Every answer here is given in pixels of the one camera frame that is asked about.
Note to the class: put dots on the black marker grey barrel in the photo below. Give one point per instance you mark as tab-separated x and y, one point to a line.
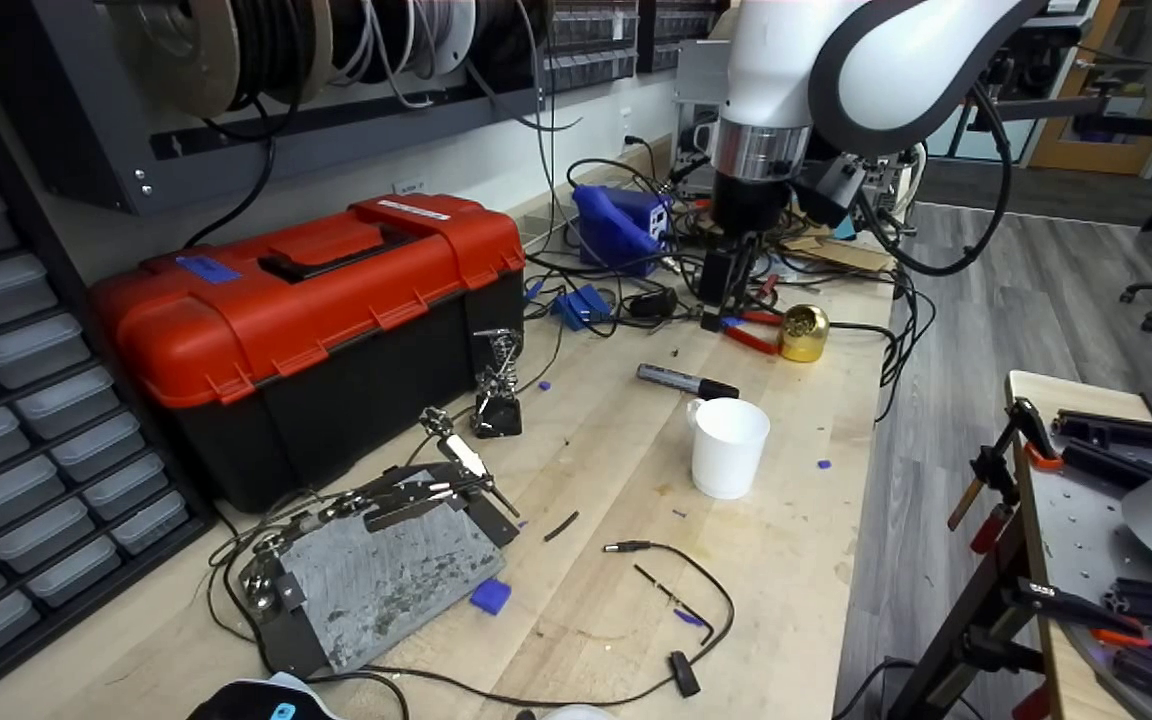
681	381

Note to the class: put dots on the black and white device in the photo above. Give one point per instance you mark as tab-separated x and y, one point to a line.
248	701

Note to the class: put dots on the brown cardboard piece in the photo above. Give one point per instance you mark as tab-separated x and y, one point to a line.
850	255

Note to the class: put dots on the small blue connector block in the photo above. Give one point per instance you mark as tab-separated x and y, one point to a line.
586	306

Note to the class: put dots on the wooden side bench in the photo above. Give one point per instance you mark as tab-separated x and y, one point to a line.
1082	399

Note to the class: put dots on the silver and black hand tool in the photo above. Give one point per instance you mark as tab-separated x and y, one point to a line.
459	445

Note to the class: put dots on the grey drawer parts cabinet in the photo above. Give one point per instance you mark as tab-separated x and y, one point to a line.
18	454

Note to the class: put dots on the short black stick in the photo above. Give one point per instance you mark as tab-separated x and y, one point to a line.
563	524

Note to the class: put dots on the black metal clamp frame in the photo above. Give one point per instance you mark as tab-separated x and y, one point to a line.
989	614

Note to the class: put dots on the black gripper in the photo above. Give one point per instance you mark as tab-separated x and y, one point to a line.
744	213

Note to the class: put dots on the black helping-hand clamp stand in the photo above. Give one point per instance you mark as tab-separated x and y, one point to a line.
499	414

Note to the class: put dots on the thin purple-tipped probe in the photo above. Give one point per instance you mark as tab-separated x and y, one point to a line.
691	617

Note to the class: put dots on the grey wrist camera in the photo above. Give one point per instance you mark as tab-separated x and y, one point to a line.
835	187

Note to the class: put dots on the white mug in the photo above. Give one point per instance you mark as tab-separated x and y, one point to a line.
728	462

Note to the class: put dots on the grey metal plate device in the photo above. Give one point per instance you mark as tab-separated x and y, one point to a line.
376	572

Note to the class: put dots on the black and orange bar clamp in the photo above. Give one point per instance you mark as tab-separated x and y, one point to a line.
1033	431

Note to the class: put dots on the gold brass tip cleaner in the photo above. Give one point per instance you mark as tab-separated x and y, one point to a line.
807	337

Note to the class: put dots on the black horizontal bar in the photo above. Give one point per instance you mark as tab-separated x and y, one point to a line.
1139	125

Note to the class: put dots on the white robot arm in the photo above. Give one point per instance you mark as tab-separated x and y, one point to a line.
788	52

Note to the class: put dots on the red and black toolbox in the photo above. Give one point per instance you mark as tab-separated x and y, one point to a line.
283	306

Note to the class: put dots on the black power adapter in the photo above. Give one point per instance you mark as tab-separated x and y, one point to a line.
650	306

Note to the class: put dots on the tiny purple chip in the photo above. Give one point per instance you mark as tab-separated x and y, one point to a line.
542	387
823	466

